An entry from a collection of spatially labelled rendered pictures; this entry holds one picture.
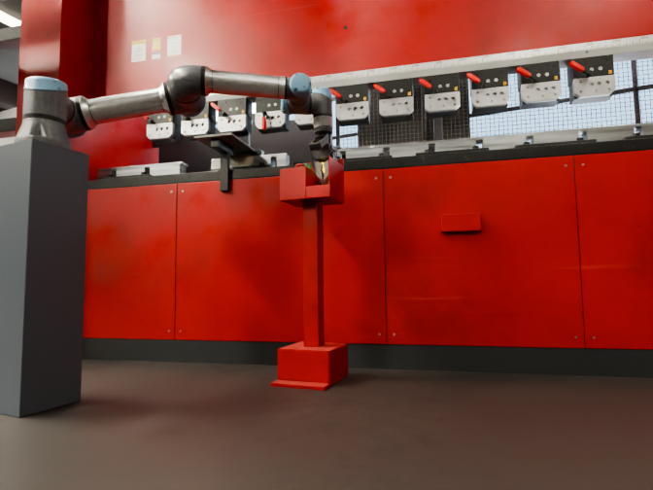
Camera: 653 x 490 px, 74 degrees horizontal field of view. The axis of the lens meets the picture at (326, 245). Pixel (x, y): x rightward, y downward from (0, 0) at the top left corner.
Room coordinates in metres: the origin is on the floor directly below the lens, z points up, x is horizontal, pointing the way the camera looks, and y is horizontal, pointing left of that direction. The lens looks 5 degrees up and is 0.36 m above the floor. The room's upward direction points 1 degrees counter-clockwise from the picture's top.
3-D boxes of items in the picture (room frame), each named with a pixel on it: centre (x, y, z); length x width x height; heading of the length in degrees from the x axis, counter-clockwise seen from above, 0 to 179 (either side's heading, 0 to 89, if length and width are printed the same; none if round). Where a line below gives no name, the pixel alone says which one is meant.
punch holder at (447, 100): (1.89, -0.52, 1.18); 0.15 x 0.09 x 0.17; 77
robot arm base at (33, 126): (1.33, 0.88, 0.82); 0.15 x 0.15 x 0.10
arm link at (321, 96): (1.61, 0.01, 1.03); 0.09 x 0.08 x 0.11; 99
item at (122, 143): (2.51, 1.33, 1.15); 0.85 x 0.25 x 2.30; 167
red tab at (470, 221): (1.73, -0.54, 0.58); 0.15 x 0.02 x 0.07; 77
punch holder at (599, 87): (1.75, -1.11, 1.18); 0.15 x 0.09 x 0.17; 77
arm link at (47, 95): (1.34, 0.88, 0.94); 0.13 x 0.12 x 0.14; 9
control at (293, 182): (1.65, 0.05, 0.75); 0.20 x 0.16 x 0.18; 69
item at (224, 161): (1.93, 0.47, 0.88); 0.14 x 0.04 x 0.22; 167
